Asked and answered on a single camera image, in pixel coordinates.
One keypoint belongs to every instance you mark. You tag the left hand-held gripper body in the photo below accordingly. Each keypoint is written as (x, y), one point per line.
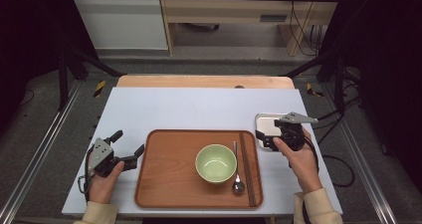
(101, 154)

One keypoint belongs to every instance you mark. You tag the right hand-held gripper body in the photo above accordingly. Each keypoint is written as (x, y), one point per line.
(293, 131)

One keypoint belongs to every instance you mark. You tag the wooden tray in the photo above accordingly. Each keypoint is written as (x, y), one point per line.
(166, 171)

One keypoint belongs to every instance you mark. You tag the metal spoon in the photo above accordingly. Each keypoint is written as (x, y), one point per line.
(238, 186)

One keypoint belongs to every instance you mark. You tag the green bowl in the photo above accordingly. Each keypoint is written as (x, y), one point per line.
(215, 164)

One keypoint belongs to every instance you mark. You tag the person's left hand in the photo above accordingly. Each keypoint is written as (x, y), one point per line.
(103, 187)

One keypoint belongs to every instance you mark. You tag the person's right hand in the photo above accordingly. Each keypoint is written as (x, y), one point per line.
(302, 167)

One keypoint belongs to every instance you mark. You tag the yellow black striped marker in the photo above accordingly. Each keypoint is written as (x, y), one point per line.
(100, 88)
(310, 88)

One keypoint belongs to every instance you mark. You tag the dark round table cap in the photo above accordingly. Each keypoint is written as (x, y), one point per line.
(239, 86)

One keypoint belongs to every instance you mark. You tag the black metal stand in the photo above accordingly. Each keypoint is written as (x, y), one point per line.
(339, 81)
(63, 78)

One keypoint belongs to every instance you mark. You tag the white cabinet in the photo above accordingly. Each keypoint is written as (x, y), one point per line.
(119, 25)

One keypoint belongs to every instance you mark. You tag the blue-green label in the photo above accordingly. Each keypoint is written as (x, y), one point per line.
(273, 18)

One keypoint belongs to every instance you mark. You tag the black curtain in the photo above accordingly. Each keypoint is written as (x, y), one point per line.
(30, 35)
(381, 51)

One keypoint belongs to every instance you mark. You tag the dark rolled object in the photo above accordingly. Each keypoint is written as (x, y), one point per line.
(199, 27)

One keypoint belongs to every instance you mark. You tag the beige wooden desk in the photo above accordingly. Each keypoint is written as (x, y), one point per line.
(215, 10)

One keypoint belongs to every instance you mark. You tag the metal floor rail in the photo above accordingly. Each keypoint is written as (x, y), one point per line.
(36, 157)
(361, 157)

